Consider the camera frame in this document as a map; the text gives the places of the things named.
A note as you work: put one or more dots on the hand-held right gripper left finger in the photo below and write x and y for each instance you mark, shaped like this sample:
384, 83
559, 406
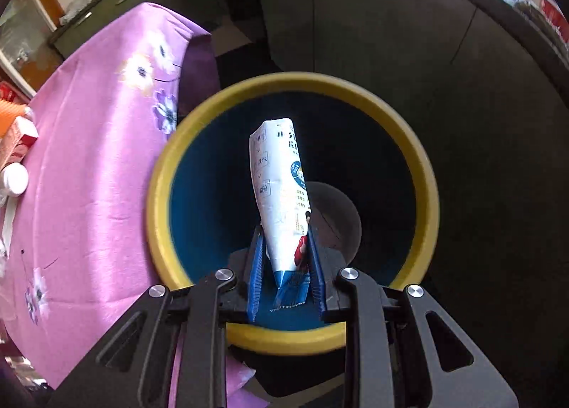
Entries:
255, 283

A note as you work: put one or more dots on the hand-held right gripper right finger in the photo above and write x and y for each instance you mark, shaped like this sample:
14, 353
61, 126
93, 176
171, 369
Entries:
316, 283

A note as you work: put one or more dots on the white snack packet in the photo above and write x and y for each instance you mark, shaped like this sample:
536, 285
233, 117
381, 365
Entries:
280, 194

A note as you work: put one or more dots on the blue bin with yellow rim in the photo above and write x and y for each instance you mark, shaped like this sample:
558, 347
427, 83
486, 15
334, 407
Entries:
200, 194

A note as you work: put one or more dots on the orange ribbed cup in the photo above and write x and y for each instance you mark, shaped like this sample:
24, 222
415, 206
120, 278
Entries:
9, 117

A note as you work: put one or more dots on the pink floral tablecloth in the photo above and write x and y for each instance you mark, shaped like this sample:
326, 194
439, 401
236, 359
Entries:
89, 168

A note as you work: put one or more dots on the white bottle cap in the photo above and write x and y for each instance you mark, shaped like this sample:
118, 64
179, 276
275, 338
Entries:
13, 179

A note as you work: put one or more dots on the green kitchen base cabinets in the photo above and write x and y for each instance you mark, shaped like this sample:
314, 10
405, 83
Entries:
355, 12

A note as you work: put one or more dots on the red and white carton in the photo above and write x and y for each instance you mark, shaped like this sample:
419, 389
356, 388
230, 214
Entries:
17, 141

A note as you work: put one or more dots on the brown dish cloth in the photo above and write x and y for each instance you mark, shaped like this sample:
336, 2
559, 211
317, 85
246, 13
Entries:
528, 6

